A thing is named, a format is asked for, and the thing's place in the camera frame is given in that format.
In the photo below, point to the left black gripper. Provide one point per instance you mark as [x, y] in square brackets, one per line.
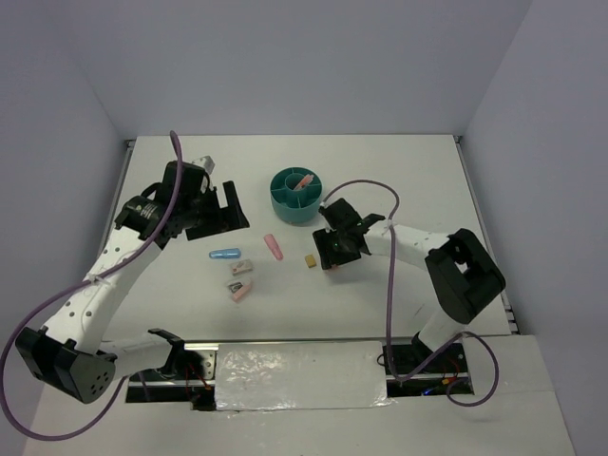
[225, 219]

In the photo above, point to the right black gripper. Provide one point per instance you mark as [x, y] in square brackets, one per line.
[323, 239]

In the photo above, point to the red highlighter pen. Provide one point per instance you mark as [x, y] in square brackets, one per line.
[308, 183]

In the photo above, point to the orange red thin pen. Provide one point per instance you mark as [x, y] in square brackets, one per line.
[301, 182]

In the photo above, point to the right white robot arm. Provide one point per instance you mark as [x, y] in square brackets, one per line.
[464, 276]

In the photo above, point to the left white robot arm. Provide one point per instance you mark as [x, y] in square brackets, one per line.
[69, 352]

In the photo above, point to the blue translucent stapler case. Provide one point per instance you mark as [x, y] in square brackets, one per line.
[226, 253]

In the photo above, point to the yellow eraser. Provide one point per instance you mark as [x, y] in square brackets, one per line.
[310, 261]

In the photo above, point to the pink translucent case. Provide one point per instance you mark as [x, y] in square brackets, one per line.
[273, 246]

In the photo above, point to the teal round divided organizer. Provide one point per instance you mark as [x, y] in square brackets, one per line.
[296, 195]

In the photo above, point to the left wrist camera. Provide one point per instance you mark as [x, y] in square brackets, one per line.
[203, 166]

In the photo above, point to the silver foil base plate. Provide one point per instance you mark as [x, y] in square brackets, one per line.
[293, 376]

